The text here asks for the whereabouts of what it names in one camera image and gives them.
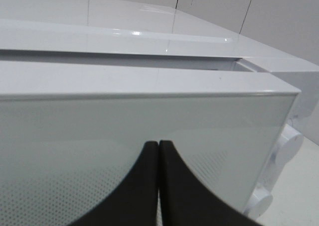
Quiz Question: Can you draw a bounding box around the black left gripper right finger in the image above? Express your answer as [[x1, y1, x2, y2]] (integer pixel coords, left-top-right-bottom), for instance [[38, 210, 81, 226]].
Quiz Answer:
[[158, 140, 258, 226]]

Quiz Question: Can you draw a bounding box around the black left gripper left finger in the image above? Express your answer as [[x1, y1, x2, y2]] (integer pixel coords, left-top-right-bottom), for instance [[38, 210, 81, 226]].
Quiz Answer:
[[71, 141, 159, 226]]

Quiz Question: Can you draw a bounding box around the white microwave knob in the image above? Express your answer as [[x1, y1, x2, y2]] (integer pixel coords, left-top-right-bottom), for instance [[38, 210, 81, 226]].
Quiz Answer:
[[244, 183, 273, 220], [275, 124, 304, 165]]

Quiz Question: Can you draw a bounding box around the white microwave oven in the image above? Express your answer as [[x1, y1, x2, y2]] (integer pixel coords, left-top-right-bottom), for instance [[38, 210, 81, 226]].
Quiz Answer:
[[0, 0, 319, 218]]

